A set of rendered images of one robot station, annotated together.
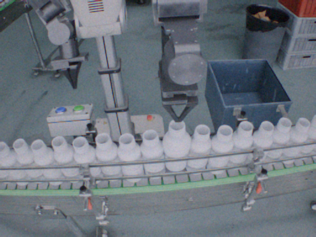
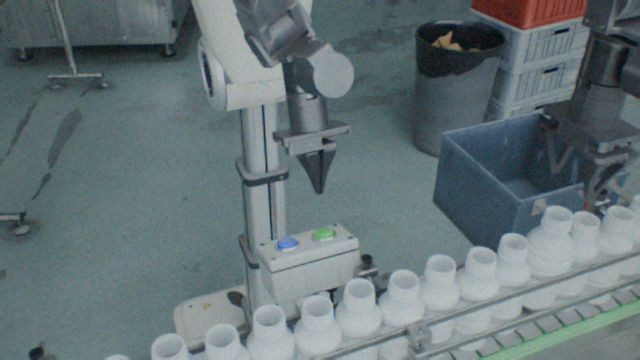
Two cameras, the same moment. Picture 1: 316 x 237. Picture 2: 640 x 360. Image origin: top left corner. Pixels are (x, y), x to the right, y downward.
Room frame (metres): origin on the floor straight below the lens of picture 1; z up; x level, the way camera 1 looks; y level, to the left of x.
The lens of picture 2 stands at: (-0.04, 0.47, 1.68)
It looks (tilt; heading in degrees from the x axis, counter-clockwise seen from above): 35 degrees down; 340
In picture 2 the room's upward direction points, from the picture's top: straight up
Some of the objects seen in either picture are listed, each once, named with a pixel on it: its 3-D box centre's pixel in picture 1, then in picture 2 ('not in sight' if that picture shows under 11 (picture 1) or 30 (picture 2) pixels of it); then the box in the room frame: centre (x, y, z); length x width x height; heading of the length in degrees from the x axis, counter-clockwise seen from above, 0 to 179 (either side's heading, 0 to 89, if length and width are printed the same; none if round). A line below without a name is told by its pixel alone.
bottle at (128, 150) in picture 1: (130, 158); (473, 298); (0.41, 0.08, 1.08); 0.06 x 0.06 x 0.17
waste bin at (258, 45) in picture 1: (262, 39); (451, 91); (2.30, -1.13, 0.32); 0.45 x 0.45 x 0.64
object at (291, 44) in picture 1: (301, 35); (522, 66); (2.43, -1.68, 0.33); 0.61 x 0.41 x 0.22; 98
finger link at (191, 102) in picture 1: (178, 100); (591, 162); (0.39, -0.04, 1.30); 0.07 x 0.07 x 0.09; 2
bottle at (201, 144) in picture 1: (198, 150); (570, 261); (0.42, -0.10, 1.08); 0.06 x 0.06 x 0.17
